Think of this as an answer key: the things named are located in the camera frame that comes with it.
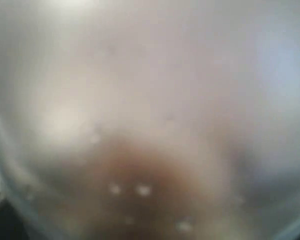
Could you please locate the clear plastic shaker lid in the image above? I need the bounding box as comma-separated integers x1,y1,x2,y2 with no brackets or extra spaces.
0,0,300,240

